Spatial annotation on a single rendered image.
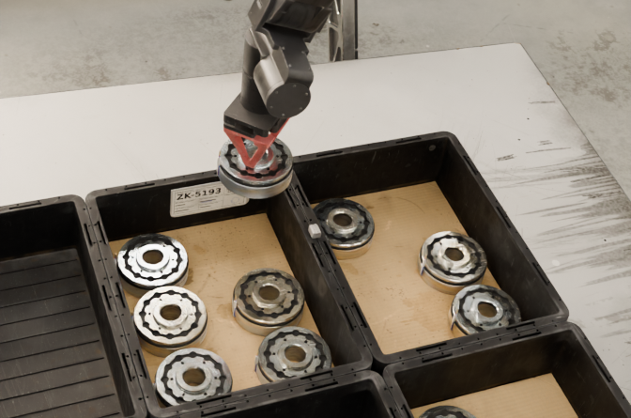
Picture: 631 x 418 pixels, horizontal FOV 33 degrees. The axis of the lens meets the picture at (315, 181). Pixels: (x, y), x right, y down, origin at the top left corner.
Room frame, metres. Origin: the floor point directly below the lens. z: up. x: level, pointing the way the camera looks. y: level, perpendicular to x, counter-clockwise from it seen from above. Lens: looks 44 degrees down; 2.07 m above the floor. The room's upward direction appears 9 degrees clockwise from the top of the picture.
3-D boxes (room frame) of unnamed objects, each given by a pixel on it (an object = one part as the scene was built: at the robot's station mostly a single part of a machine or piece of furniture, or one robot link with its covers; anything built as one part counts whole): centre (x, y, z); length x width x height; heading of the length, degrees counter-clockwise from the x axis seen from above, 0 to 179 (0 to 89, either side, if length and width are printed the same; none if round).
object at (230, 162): (1.08, 0.09, 1.04); 0.10 x 0.10 x 0.01
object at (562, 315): (1.09, -0.16, 0.92); 0.40 x 0.30 x 0.02; 27
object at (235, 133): (1.07, 0.09, 1.09); 0.07 x 0.07 x 0.09; 72
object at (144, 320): (0.93, 0.17, 0.86); 0.10 x 0.10 x 0.01
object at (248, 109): (1.08, 0.09, 1.16); 0.10 x 0.07 x 0.07; 162
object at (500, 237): (1.09, -0.16, 0.87); 0.40 x 0.30 x 0.11; 27
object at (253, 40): (1.07, 0.09, 1.22); 0.07 x 0.06 x 0.07; 25
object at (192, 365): (0.83, 0.12, 0.86); 0.05 x 0.05 x 0.01
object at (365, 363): (0.96, 0.11, 0.92); 0.40 x 0.30 x 0.02; 27
